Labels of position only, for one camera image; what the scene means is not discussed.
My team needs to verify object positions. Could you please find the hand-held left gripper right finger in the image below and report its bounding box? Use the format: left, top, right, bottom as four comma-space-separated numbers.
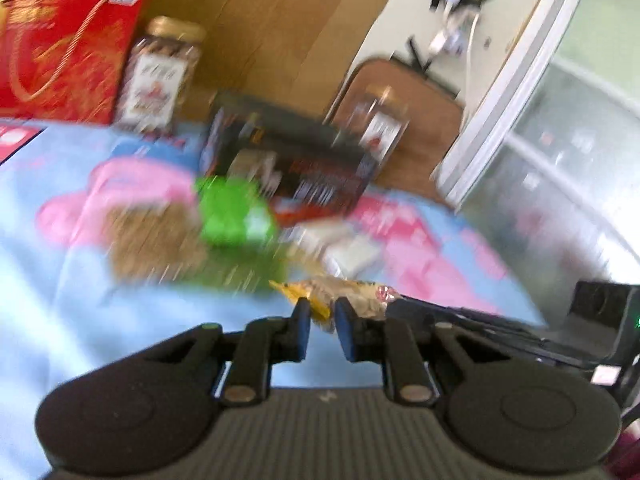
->
334, 297, 501, 406

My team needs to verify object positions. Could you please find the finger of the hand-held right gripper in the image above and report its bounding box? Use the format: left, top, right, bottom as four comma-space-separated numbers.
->
387, 296, 596, 368

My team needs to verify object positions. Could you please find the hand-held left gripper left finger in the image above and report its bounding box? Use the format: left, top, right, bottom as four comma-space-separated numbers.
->
145, 297, 313, 407

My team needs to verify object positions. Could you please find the yellow snack packet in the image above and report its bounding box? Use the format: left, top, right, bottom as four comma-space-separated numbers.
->
269, 276, 401, 333

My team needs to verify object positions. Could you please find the green snack packet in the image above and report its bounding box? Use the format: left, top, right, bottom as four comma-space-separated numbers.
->
195, 176, 278, 247

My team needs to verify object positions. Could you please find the black tin box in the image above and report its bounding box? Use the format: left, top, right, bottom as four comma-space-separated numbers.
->
200, 91, 386, 216

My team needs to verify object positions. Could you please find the white snack packet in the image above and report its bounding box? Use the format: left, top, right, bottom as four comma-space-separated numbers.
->
300, 222, 381, 276

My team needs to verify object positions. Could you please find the dark pink cloth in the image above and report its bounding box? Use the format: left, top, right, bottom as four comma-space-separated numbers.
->
607, 425, 640, 480

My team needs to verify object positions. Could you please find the brown snack packet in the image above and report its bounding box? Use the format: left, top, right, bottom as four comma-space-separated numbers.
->
106, 199, 212, 282

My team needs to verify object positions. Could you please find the brown seat cushion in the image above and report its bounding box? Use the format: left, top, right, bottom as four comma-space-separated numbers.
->
325, 57, 466, 206

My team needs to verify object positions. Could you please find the pecan jar with gold lid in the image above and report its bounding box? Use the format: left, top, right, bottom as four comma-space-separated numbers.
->
345, 85, 412, 171

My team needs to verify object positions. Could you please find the printed blanket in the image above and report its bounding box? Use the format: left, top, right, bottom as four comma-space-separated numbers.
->
0, 120, 546, 480

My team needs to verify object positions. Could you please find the nut jar with gold lid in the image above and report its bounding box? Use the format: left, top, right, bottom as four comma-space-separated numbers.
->
116, 16, 207, 136

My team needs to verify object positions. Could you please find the white charger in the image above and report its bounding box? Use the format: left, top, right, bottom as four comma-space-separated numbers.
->
429, 10, 466, 58

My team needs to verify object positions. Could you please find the wooden headboard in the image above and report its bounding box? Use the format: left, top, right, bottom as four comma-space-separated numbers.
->
145, 0, 411, 123

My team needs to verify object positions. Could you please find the red flat box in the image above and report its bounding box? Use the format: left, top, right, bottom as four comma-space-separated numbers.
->
0, 124, 43, 163

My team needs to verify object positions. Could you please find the red gift box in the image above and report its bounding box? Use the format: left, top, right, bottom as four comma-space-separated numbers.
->
0, 0, 151, 126

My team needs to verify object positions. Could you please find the white window frame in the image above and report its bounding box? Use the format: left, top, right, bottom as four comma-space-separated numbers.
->
430, 0, 596, 208

